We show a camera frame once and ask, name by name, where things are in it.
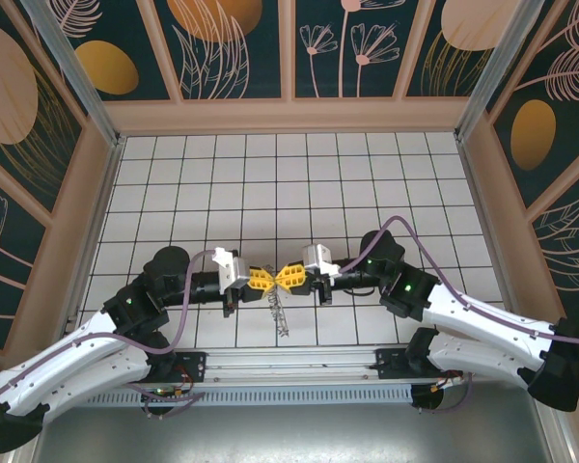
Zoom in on grey metal sheet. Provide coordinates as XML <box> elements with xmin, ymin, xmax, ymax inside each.
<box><xmin>9</xmin><ymin>378</ymin><xmax>571</xmax><ymax>463</ymax></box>

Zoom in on orange white wire connector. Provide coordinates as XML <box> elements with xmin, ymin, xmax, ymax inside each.
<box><xmin>431</xmin><ymin>375</ymin><xmax>464</xmax><ymax>393</ymax></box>

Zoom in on slotted grey cable duct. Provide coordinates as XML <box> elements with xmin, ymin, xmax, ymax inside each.
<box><xmin>84</xmin><ymin>384</ymin><xmax>415</xmax><ymax>407</ymax></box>

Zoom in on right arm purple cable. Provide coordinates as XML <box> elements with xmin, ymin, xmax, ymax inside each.
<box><xmin>340</xmin><ymin>215</ymin><xmax>579</xmax><ymax>417</ymax></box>

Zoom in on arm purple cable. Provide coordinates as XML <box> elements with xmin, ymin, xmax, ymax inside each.
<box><xmin>340</xmin><ymin>215</ymin><xmax>579</xmax><ymax>417</ymax></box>
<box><xmin>0</xmin><ymin>249</ymin><xmax>219</xmax><ymax>448</ymax></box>

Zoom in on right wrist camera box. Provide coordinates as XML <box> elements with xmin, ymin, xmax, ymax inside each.
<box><xmin>300</xmin><ymin>242</ymin><xmax>343</xmax><ymax>280</ymax></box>

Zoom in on small green circuit board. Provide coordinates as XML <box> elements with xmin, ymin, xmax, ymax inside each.
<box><xmin>142</xmin><ymin>387</ymin><xmax>187</xmax><ymax>402</ymax></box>

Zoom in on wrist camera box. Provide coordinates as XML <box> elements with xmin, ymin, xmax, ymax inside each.
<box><xmin>300</xmin><ymin>242</ymin><xmax>343</xmax><ymax>280</ymax></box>
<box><xmin>210</xmin><ymin>246</ymin><xmax>251</xmax><ymax>294</ymax></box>

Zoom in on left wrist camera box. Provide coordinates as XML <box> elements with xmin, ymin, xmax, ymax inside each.
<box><xmin>210</xmin><ymin>246</ymin><xmax>251</xmax><ymax>294</ymax></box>

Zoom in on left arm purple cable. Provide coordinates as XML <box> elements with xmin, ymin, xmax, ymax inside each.
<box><xmin>0</xmin><ymin>249</ymin><xmax>219</xmax><ymax>448</ymax></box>

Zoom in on aluminium frame post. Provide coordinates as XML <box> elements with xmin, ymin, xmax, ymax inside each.
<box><xmin>455</xmin><ymin>0</ymin><xmax>550</xmax><ymax>142</ymax></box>
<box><xmin>18</xmin><ymin>0</ymin><xmax>126</xmax><ymax>149</ymax></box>

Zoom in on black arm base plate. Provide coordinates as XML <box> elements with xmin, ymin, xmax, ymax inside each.
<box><xmin>171</xmin><ymin>350</ymin><xmax>208</xmax><ymax>385</ymax></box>
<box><xmin>374</xmin><ymin>346</ymin><xmax>464</xmax><ymax>383</ymax></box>

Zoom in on aluminium mounting rail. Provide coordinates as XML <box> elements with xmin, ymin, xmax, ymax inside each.
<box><xmin>67</xmin><ymin>340</ymin><xmax>557</xmax><ymax>388</ymax></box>

